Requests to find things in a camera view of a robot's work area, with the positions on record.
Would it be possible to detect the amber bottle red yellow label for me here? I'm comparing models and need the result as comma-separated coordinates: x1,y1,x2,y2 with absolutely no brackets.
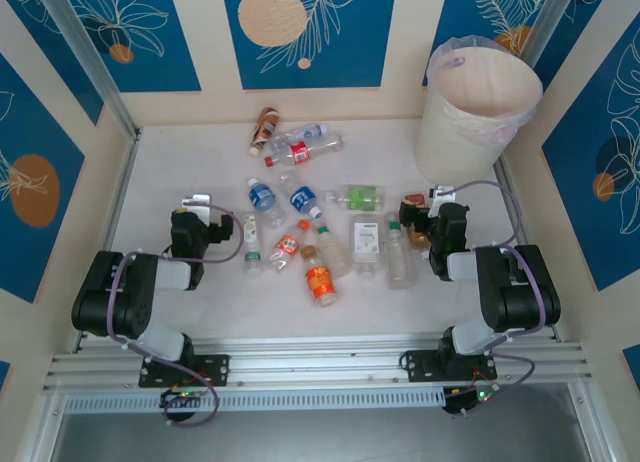
402,191,432,248

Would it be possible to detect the tall clear bottle green cap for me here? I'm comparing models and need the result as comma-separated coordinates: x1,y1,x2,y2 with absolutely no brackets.
383,219,418,290

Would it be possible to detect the slim clear bottle green band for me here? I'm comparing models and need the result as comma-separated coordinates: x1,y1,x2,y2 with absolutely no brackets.
242,211,264,276

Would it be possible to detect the blue barcode label bottle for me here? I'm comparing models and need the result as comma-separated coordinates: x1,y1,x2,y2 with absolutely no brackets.
246,177,287,229

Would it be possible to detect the square bottle white label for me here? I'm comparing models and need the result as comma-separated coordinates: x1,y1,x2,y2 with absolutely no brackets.
351,213,385,279

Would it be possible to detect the clear bottle green label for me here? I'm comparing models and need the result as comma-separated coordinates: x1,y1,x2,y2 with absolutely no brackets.
325,183,385,212

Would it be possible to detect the crushed bottle orange label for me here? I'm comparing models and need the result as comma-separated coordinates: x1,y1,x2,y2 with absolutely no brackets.
268,218,312,276

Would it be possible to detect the blue white-stripe label bottle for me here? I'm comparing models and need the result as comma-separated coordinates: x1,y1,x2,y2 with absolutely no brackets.
277,170,325,220

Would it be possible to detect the brown bottle cream cap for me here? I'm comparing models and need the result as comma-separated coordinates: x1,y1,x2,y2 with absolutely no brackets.
248,106,280,158

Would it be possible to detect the cola bottle red label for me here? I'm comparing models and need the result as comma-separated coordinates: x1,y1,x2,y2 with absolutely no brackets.
263,133,347,169

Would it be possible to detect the orange juice bottle brown cap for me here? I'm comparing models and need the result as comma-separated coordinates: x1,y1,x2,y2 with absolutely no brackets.
299,244,341,309

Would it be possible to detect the clear bottle pale blue cap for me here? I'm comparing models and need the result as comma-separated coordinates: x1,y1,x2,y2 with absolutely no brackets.
271,122,330,152

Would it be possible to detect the cream waste bin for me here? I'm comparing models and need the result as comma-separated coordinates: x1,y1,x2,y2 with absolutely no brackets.
414,34,545,181

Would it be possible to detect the cloudy bottle green neck band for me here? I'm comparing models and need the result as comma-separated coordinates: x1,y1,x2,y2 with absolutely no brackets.
313,220,354,280

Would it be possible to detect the left circuit board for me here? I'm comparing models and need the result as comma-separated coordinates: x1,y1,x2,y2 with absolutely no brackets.
159,387,206,408

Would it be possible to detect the circuit board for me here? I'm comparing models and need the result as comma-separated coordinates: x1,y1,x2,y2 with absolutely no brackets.
159,387,206,408
444,384,501,416

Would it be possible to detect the right circuit board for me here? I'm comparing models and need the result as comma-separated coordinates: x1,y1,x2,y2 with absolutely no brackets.
444,384,501,416

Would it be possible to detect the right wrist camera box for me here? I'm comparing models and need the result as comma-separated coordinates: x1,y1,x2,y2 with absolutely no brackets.
428,185,457,206

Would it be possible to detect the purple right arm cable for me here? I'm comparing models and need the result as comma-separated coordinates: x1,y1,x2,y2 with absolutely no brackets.
444,180,549,418

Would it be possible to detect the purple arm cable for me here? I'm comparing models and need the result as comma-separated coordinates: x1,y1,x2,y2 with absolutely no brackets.
107,204,246,428
444,180,549,418

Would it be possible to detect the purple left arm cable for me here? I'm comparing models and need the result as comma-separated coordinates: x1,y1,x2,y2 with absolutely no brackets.
107,204,246,428

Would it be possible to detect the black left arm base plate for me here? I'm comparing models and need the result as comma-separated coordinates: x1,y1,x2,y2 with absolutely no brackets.
138,353,231,388

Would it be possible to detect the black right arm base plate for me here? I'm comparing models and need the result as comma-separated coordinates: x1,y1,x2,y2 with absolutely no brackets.
399,349,499,383

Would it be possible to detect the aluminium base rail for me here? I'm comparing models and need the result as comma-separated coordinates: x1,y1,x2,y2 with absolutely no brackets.
42,334,594,391

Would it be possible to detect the white slotted cable duct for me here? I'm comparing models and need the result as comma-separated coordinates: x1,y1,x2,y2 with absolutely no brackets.
62,387,449,414

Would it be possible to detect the aluminium frame post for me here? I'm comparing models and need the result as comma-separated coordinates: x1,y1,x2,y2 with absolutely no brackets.
34,0,142,139
519,0,581,68

